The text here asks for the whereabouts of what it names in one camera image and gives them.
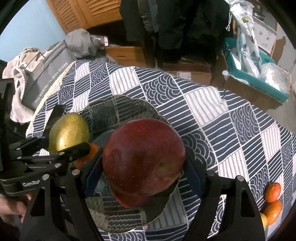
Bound yellow green pear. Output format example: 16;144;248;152
48;113;89;154

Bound large dark red apple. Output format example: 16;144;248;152
102;118;185;190

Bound person's left hand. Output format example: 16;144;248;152
1;194;32;227

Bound orange tangerine in plate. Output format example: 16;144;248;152
74;143;100;170

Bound yellow fruit on table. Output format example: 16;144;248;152
260;213;268;229

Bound orange tangerine on table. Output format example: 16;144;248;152
263;200;282;226
265;183;281;203

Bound dark glass scalloped plate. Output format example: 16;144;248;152
81;95;185;234

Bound grey fabric storage bag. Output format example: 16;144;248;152
22;40;76;111

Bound small red apple in plate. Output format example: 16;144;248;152
108;176;164;208

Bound white beige crumpled cloth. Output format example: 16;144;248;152
2;47;44;123

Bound blue white patterned tablecloth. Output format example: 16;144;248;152
26;60;295;240

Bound grey crumpled garment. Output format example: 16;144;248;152
65;29;117;63

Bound wooden drawer box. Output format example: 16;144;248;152
105;46;147;67

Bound brown cardboard box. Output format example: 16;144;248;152
211;51;282;111

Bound wooden louvered wardrobe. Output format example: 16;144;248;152
47;0;122;34

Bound teal plastic bin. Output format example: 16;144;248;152
222;38;289;104

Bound clear plastic bag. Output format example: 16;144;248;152
259;63;292;93

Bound white printed plastic bag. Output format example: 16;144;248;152
228;1;262;77

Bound dark hanging jackets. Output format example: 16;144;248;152
119;1;233;64

